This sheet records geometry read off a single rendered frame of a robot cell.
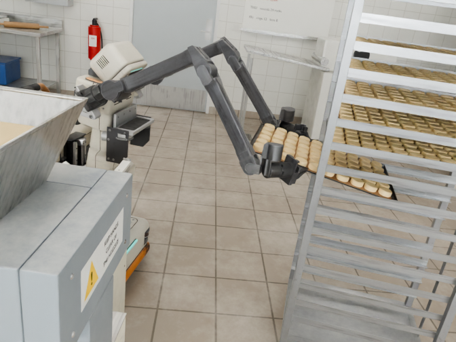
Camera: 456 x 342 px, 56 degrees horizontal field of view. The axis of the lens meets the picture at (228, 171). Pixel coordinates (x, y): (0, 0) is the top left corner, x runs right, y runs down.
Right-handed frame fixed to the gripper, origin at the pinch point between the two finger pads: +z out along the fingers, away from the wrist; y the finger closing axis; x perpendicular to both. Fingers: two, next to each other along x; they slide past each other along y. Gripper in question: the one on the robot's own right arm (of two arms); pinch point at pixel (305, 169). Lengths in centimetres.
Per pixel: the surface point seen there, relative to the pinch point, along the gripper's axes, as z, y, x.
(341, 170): 7.6, 4.7, -10.4
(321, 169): 0.2, 3.6, -7.3
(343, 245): 52, -47, 4
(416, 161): 24.2, 16.9, -26.7
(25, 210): -107, 19, -45
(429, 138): 24.7, 25.9, -27.2
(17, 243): -110, 20, -53
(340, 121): 2.7, 22.2, -5.4
